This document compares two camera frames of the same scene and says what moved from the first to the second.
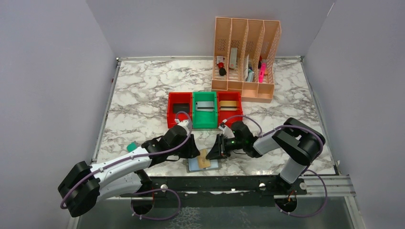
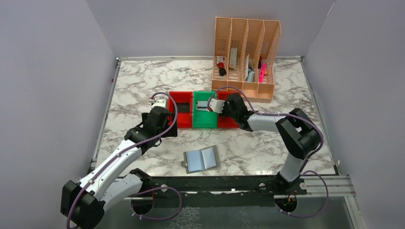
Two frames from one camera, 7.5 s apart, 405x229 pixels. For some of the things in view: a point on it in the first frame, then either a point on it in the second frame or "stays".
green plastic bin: x=204 y=119 stays
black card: x=180 y=107 stays
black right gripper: x=223 y=146 → x=224 y=109
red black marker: x=222 y=71 stays
